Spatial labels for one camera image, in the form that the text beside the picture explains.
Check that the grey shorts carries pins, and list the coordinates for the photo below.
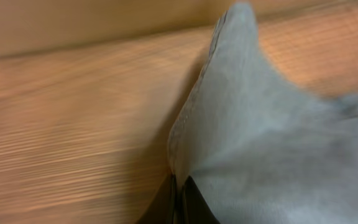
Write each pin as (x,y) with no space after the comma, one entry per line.
(260,149)

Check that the cardboard backboard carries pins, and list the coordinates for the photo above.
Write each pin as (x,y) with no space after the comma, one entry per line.
(42,26)

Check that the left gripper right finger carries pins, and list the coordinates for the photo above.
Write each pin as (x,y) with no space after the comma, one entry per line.
(194,209)

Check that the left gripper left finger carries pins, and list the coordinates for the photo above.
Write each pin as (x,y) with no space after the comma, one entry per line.
(162,207)

